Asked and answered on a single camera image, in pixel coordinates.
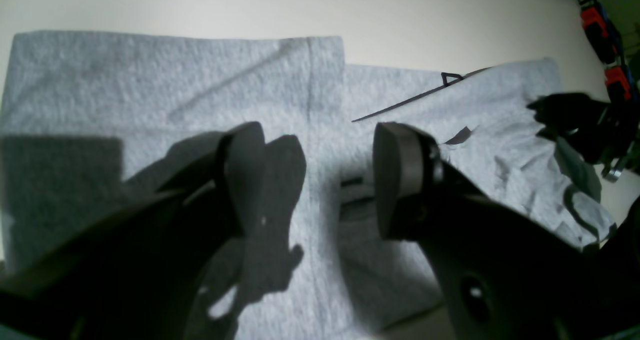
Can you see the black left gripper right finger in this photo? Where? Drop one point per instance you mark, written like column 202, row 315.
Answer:
column 502, row 276

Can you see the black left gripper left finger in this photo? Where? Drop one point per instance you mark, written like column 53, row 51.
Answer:
column 134, row 274

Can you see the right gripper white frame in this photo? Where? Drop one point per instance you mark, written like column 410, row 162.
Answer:
column 602, row 133

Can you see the grey T-shirt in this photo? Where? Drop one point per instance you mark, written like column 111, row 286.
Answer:
column 93, row 123

